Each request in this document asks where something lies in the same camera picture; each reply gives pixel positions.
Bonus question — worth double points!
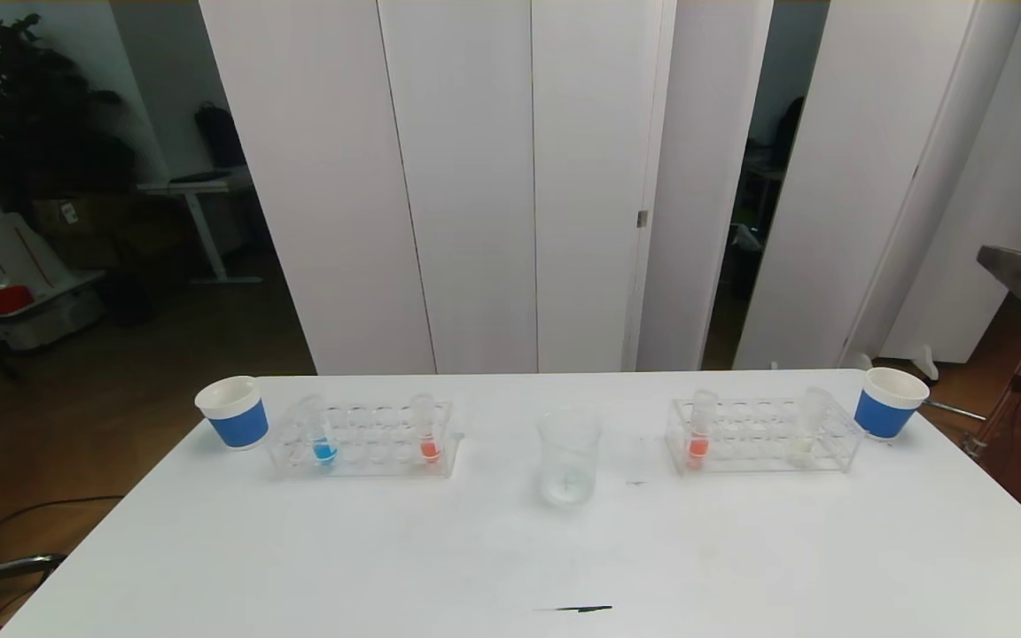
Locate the black backpack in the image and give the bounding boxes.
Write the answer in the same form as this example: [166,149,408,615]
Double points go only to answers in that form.
[194,101,247,169]

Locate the grey metal floor rod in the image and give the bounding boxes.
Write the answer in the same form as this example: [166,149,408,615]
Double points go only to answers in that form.
[923,399,988,423]

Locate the grey metal chair leg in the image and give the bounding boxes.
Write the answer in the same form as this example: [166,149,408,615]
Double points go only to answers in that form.
[0,554,66,590]

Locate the dark green potted plant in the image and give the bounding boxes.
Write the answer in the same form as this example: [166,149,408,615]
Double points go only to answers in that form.
[0,0,135,214]

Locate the white partition panel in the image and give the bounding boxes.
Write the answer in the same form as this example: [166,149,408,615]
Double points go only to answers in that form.
[376,0,539,375]
[880,0,1021,364]
[732,0,1021,371]
[199,0,437,376]
[530,0,680,373]
[635,0,775,373]

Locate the brown cardboard box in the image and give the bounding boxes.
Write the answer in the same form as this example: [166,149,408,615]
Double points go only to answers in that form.
[30,197,135,267]

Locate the test tube with blue pigment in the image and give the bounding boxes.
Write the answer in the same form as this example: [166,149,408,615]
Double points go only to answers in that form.
[298,395,339,467]

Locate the white wheeled machine base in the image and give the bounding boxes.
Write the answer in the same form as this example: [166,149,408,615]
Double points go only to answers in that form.
[0,213,108,351]

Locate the blue and white paper cup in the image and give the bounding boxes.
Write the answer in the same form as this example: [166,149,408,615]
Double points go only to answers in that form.
[195,376,270,452]
[853,367,930,441]

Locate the white office desk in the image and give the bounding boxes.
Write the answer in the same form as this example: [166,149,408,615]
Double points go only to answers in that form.
[136,168,263,286]

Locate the test tube with red pigment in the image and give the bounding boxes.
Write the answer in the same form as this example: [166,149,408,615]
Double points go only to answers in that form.
[686,390,720,471]
[410,394,445,464]

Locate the test tube with yellow pigment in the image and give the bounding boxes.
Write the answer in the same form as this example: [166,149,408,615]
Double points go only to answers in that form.
[785,387,832,468]

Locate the clear acrylic test tube rack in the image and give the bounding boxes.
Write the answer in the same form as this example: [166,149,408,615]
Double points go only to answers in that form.
[266,399,464,480]
[665,396,866,476]

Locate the clear glass beaker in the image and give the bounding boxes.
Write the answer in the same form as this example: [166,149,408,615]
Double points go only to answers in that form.
[537,408,604,509]

